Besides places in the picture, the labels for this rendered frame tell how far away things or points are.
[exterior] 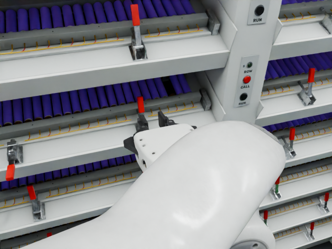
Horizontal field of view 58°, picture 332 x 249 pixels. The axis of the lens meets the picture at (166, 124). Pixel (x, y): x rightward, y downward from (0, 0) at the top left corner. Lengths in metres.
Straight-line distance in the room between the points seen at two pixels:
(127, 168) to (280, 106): 0.42
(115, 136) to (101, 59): 0.19
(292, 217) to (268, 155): 1.05
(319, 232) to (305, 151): 0.62
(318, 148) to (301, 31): 0.42
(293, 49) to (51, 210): 0.67
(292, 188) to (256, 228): 0.84
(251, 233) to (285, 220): 0.99
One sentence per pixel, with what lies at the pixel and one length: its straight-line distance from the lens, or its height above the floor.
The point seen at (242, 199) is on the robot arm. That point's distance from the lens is 0.22.
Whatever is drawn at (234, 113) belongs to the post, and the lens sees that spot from 0.71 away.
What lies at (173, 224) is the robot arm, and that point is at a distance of 0.21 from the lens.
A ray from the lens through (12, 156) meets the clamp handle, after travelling 0.66.
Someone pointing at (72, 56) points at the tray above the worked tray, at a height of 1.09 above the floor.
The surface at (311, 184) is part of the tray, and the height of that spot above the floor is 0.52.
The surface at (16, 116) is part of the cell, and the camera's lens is 0.72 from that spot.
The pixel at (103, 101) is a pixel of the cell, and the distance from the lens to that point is 0.71.
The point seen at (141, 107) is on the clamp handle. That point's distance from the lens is 0.64.
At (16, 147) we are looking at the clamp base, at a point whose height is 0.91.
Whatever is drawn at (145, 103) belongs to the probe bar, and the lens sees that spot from 0.70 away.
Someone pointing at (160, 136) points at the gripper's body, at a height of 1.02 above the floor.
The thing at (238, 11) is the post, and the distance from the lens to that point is 0.60.
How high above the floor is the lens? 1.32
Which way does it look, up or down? 37 degrees down
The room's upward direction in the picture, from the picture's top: straight up
